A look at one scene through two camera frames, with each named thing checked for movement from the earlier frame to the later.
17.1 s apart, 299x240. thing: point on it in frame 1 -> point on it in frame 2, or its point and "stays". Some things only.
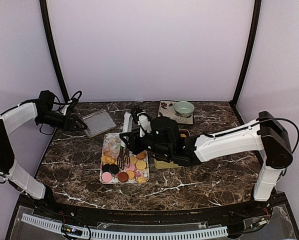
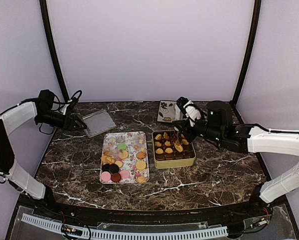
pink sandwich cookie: x=132 y=167 -> x=124 y=174
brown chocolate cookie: x=123 y=177 -> x=116 y=177
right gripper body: x=137 y=147 -> x=190 y=136
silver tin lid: x=98 y=123 stays
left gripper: x=72 y=123 stays
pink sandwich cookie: x=106 y=176 stays
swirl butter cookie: x=141 y=179 stays
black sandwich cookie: x=105 y=168 stays
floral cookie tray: x=119 y=164 stays
